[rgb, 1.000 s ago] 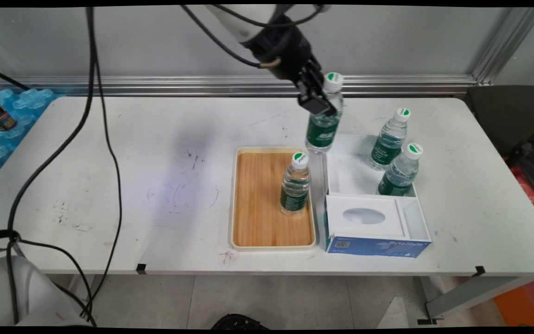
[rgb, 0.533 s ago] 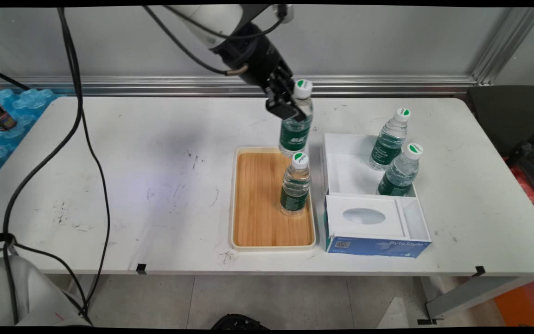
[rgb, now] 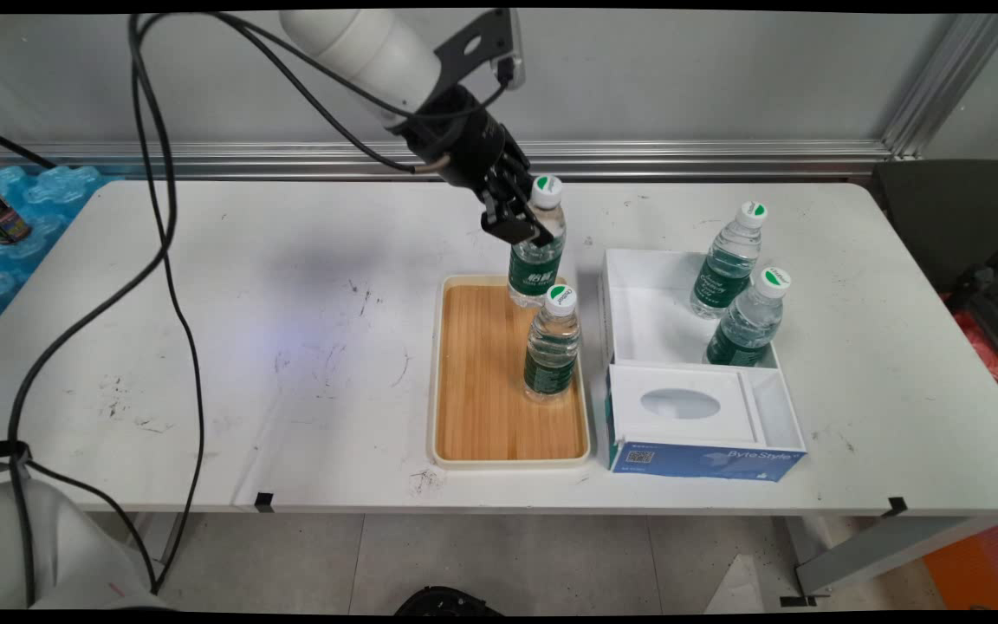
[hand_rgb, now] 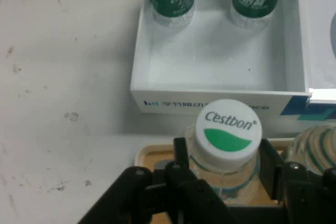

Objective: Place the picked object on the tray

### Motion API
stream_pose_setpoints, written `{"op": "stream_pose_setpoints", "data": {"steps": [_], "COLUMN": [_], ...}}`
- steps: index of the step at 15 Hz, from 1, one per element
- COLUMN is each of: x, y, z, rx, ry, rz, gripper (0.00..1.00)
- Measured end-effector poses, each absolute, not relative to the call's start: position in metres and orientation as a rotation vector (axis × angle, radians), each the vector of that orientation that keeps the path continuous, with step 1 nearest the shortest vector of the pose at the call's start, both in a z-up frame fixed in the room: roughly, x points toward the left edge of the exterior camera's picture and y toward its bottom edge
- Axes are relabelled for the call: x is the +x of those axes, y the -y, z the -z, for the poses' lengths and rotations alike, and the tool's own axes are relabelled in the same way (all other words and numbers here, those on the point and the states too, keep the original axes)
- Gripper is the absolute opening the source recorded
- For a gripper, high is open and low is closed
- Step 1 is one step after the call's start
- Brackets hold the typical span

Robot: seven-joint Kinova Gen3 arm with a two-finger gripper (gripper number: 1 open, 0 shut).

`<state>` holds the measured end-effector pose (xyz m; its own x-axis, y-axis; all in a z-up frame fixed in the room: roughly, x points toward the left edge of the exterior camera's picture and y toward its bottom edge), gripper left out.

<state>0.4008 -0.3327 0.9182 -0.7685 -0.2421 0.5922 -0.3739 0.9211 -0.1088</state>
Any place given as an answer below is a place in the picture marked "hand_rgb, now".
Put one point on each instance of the white organizer box blue print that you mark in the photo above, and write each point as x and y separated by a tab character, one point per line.
210	58

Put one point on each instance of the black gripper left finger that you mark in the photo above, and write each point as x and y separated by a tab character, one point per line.
168	195

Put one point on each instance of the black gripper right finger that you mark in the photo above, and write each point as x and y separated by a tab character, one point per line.
304	195

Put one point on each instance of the wooden tray cream rim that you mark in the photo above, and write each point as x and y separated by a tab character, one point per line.
147	159

